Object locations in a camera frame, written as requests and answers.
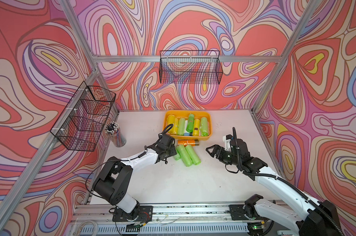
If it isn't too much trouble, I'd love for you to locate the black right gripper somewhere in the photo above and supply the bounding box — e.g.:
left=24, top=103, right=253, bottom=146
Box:
left=206, top=145, right=241, bottom=166

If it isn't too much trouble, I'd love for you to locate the green yellow trash bag roll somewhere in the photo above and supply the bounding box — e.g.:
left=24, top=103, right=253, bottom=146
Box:
left=192, top=119, right=200, bottom=136

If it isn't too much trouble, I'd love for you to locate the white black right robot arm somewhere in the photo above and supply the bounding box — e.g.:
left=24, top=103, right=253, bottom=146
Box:
left=206, top=135, right=343, bottom=236

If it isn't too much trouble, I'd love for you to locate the black wire basket left wall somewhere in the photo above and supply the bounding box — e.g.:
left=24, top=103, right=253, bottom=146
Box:
left=50, top=82, right=116, bottom=151

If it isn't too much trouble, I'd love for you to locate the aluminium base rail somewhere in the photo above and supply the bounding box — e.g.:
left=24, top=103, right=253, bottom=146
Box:
left=69, top=201, right=244, bottom=228

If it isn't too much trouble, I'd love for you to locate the orange plastic storage box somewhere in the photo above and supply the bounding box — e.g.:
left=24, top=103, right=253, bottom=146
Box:
left=163, top=110, right=213, bottom=141

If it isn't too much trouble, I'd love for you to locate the green roll with label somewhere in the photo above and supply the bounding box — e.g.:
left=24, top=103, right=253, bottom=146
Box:
left=186, top=114, right=195, bottom=133

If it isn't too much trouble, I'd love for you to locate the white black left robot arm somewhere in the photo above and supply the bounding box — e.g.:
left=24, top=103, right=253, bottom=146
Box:
left=91, top=133, right=177, bottom=220

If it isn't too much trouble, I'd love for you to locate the black wire basket wall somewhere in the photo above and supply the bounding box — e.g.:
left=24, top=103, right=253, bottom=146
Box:
left=159, top=49, right=223, bottom=85
left=50, top=82, right=116, bottom=151

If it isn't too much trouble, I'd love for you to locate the light green roll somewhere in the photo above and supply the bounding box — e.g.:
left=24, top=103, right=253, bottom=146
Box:
left=176, top=145, right=193, bottom=167
left=200, top=117, right=209, bottom=137
left=185, top=145, right=201, bottom=165
left=177, top=118, right=185, bottom=136

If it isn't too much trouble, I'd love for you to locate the black wire basket back wall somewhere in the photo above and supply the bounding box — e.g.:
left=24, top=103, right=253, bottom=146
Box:
left=159, top=49, right=223, bottom=85

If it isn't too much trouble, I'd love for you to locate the cup of pens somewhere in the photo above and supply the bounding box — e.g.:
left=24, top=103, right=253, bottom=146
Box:
left=105, top=122, right=127, bottom=148

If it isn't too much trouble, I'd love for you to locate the white blue trash bag roll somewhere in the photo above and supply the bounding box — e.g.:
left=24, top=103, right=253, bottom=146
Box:
left=184, top=120, right=190, bottom=136

